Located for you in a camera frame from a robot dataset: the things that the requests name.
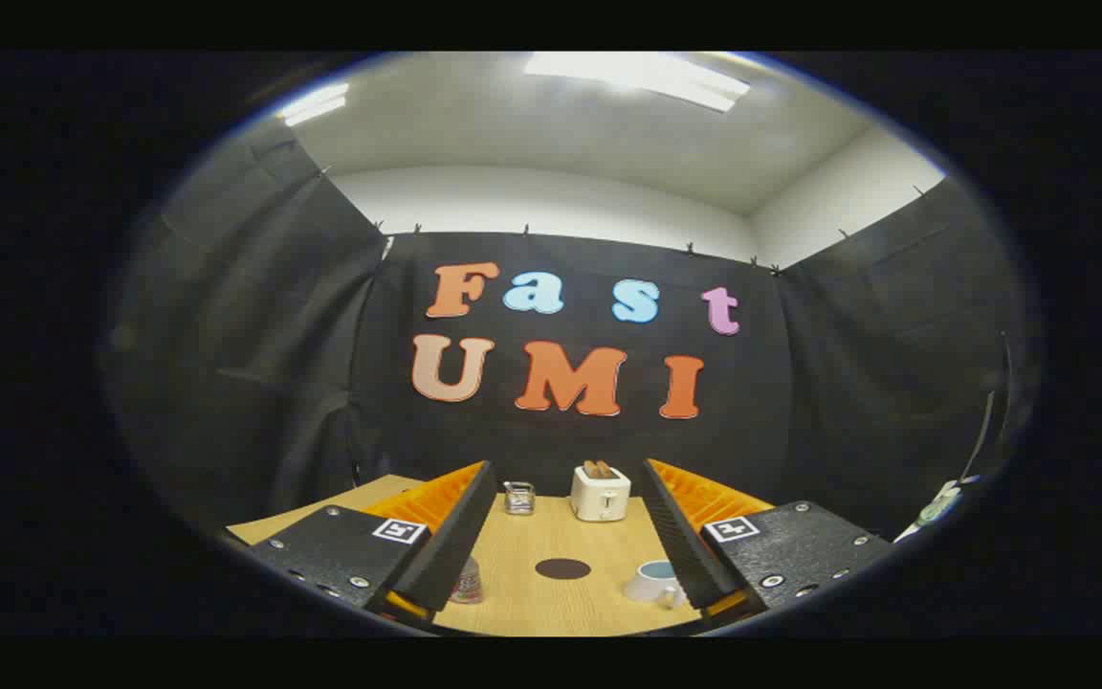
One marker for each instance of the dark brown round coaster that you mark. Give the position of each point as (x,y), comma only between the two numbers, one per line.
(562,569)

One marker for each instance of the wooden table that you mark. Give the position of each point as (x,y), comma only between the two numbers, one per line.
(551,612)

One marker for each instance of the small ceiling light panel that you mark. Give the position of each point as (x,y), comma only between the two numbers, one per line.
(314,103)

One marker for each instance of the white toaster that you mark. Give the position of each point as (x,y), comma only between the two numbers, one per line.
(599,500)

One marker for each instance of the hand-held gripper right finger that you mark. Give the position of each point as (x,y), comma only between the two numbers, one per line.
(680,545)

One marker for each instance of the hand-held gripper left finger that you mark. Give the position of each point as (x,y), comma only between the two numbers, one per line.
(460,536)

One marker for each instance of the large ceiling light panel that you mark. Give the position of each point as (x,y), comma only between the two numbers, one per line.
(642,78)

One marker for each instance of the white and green object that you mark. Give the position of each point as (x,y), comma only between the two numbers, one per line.
(938,505)

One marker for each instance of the silver pink juice bottle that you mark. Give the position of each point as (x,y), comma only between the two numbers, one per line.
(468,584)

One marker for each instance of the white cup blue inside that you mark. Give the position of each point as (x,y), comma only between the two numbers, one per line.
(651,581)

